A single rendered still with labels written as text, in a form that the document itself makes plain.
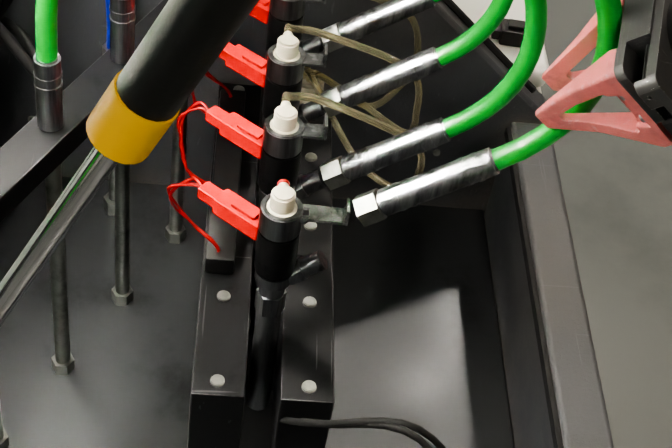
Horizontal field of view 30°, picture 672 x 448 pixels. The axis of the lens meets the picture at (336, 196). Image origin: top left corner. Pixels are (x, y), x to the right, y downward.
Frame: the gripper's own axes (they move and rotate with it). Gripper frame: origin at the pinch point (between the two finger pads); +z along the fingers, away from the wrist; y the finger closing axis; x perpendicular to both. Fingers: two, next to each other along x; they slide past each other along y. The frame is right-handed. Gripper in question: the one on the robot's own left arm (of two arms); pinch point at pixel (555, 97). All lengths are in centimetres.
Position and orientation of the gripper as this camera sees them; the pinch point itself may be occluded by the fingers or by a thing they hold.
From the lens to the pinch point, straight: 76.6
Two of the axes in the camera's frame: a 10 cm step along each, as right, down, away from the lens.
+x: 6.5, 5.5, 5.2
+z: -7.2, 2.5, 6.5
